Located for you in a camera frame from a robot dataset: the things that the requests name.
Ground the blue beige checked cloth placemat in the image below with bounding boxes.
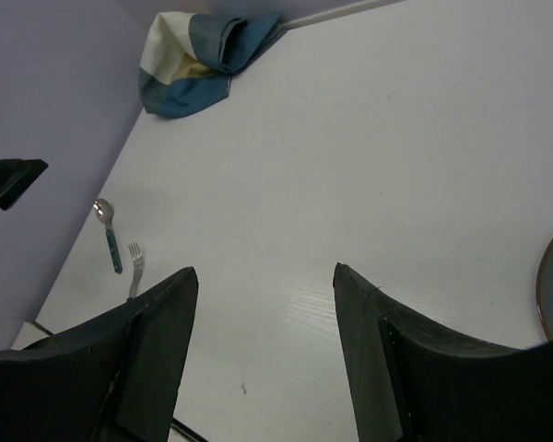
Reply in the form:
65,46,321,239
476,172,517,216
138,12,286,120

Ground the spoon with green handle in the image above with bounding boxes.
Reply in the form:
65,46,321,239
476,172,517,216
93,198,123,274

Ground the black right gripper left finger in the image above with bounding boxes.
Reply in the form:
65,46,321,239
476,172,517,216
0,267,198,441

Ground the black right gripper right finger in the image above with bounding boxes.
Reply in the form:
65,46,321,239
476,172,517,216
333,263,553,441

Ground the fork with green handle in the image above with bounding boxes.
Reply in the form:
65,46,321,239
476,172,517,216
128,242,145,299

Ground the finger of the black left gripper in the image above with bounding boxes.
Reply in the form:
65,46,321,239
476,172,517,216
0,158,48,211

